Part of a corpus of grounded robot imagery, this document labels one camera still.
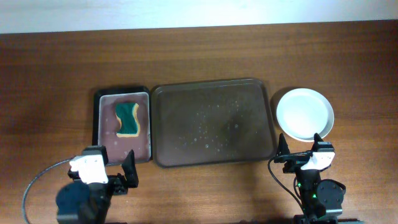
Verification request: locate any small black tray with water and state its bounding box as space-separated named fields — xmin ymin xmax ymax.
xmin=92 ymin=86 xmax=151 ymax=166

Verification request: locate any green yellow sponge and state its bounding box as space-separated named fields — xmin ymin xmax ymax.
xmin=115 ymin=103 xmax=141 ymax=138

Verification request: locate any large brown serving tray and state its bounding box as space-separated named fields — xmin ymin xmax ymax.
xmin=150 ymin=78 xmax=277 ymax=168

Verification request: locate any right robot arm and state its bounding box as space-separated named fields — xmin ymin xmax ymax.
xmin=267 ymin=133 xmax=362 ymax=224

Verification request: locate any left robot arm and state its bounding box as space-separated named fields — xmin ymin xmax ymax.
xmin=55 ymin=146 xmax=139 ymax=224

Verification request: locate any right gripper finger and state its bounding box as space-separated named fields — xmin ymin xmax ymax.
xmin=312 ymin=133 xmax=325 ymax=152
xmin=276 ymin=133 xmax=290 ymax=156

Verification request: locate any white plate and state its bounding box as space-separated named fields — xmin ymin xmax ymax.
xmin=275 ymin=88 xmax=335 ymax=142

